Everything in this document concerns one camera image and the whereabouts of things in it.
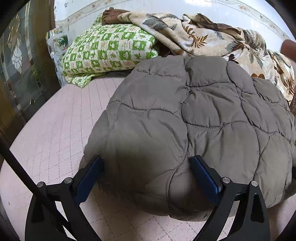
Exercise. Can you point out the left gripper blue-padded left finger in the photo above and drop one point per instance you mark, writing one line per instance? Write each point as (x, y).
(77, 189)

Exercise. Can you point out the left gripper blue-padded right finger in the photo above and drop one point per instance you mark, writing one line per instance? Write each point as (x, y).
(208, 179)

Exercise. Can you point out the grey-brown quilted hooded jacket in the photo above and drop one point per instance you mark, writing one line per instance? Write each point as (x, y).
(173, 108)

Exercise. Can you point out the pink quilted mattress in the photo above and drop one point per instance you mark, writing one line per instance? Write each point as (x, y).
(50, 148)

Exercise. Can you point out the wooden stained-glass door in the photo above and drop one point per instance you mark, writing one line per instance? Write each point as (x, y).
(28, 77)

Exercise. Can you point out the green checkered pillow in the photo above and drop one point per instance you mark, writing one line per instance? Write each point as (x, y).
(105, 48)

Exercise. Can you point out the floral fabric by door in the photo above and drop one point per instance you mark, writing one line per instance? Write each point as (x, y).
(57, 43)

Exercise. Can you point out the beige leaf-print blanket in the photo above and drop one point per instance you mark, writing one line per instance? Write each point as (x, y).
(197, 35)

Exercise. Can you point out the dark red headboard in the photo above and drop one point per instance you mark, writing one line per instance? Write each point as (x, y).
(288, 48)

